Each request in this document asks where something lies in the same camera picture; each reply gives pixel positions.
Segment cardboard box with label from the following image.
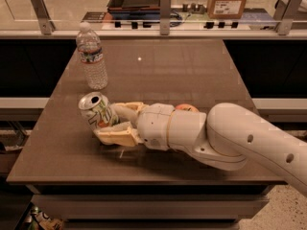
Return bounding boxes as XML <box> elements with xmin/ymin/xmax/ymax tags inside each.
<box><xmin>207</xmin><ymin>0</ymin><xmax>247</xmax><ymax>19</ymax></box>

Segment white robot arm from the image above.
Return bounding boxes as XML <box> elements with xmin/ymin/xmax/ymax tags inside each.
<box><xmin>95</xmin><ymin>103</ymin><xmax>307</xmax><ymax>196</ymax></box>

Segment glass barrier panel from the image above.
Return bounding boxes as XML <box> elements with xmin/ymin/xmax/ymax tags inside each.
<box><xmin>0</xmin><ymin>0</ymin><xmax>307</xmax><ymax>34</ymax></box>

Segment middle metal glass bracket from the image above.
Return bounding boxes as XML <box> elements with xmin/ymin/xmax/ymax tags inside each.
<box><xmin>160</xmin><ymin>0</ymin><xmax>171</xmax><ymax>35</ymax></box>

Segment right metal glass bracket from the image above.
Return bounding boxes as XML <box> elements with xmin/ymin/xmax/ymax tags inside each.
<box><xmin>273</xmin><ymin>0</ymin><xmax>302</xmax><ymax>35</ymax></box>

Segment left metal glass bracket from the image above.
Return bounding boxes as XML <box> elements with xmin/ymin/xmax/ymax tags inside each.
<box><xmin>31</xmin><ymin>0</ymin><xmax>56</xmax><ymax>35</ymax></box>

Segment red apple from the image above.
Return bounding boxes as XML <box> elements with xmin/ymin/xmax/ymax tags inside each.
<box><xmin>175</xmin><ymin>103</ymin><xmax>199</xmax><ymax>112</ymax></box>

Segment snack items under table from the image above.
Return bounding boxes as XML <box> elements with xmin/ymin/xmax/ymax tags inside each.
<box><xmin>18</xmin><ymin>205</ymin><xmax>64</xmax><ymax>230</ymax></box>

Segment clear plastic water bottle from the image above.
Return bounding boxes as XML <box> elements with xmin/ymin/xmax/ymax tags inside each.
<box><xmin>76</xmin><ymin>22</ymin><xmax>108</xmax><ymax>90</ymax></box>

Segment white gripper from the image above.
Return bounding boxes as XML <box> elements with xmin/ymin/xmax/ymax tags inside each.
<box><xmin>94</xmin><ymin>102</ymin><xmax>175</xmax><ymax>150</ymax></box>

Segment metal glass bracket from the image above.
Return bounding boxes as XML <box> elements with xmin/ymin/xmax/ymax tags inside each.
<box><xmin>31</xmin><ymin>0</ymin><xmax>56</xmax><ymax>35</ymax></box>
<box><xmin>273</xmin><ymin>0</ymin><xmax>302</xmax><ymax>35</ymax></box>
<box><xmin>160</xmin><ymin>0</ymin><xmax>171</xmax><ymax>35</ymax></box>

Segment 7up soda can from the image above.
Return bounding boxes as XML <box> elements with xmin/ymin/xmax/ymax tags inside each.
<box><xmin>78</xmin><ymin>92</ymin><xmax>120</xmax><ymax>130</ymax></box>

